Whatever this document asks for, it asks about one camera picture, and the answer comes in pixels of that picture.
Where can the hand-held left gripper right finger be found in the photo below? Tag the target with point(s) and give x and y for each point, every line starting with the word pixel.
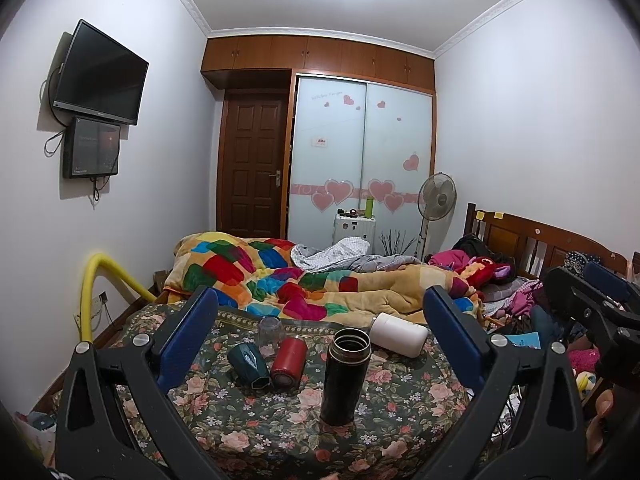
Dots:
pixel 452 342

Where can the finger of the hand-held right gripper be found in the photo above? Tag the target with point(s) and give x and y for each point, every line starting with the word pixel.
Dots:
pixel 570 292
pixel 606 280

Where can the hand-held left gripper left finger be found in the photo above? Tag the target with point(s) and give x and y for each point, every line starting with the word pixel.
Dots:
pixel 186 342

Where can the clear glass cup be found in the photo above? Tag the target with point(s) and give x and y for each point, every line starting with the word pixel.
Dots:
pixel 270 335

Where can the red cup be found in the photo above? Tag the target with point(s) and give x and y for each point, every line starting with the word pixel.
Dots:
pixel 288 362

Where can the person's right hand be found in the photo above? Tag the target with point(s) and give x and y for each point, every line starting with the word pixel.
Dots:
pixel 601 417

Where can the dark polka dot cloth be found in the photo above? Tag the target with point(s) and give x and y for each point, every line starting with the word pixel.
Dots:
pixel 580 261

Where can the pink fluffy cloth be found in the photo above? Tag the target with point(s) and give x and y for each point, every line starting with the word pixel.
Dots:
pixel 582 360

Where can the purple clothes pile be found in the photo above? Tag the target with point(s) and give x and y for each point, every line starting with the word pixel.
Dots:
pixel 522 297

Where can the yellow toy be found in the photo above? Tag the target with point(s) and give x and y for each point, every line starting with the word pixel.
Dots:
pixel 585 382

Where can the white cylinder bottle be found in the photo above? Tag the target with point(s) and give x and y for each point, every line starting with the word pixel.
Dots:
pixel 400 335

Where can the teal mug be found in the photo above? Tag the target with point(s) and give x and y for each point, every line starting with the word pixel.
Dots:
pixel 247 362

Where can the blue book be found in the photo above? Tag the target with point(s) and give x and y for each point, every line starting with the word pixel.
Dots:
pixel 522 341

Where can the wooden bed headboard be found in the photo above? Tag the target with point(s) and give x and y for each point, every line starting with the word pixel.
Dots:
pixel 520 235

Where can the red plush toy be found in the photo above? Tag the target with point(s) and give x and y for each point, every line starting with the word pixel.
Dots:
pixel 482 266

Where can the pink garment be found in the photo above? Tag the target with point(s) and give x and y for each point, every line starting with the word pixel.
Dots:
pixel 447 259

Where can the black bag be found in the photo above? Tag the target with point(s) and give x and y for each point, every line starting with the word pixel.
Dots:
pixel 472 246

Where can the yellow foam pipe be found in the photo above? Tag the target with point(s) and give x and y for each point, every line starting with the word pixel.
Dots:
pixel 92 280

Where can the black thermos flask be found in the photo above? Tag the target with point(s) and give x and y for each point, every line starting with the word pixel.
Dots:
pixel 345 380

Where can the dry twigs bunch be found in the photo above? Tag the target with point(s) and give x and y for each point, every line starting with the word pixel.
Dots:
pixel 395 242

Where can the colourful patchwork blanket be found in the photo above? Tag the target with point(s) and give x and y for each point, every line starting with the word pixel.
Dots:
pixel 300 287

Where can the floral cloth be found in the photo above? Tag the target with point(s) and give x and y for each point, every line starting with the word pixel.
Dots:
pixel 280 435

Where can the small white cabinet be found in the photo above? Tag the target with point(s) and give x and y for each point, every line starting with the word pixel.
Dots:
pixel 354 232

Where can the standing fan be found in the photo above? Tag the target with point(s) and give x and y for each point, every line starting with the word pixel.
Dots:
pixel 437 195

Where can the grey crumpled sheet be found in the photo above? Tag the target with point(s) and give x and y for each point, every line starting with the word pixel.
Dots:
pixel 332 252

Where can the green bottle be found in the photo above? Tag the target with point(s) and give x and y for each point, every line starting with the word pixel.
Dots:
pixel 369 207

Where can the brown wooden door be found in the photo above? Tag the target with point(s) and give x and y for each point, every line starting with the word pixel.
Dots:
pixel 255 165

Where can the frosted sliding wardrobe with hearts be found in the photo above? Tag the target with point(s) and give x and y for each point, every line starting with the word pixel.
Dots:
pixel 360 150

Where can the wooden overhead cabinet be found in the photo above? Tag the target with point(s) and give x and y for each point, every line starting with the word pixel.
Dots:
pixel 320 57

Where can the wall socket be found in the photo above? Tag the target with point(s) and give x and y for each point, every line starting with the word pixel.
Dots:
pixel 100 299

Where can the small black wall monitor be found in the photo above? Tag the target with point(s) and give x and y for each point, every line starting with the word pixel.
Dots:
pixel 92 146

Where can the wall-mounted black television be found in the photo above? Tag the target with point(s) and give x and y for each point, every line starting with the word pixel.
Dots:
pixel 100 75

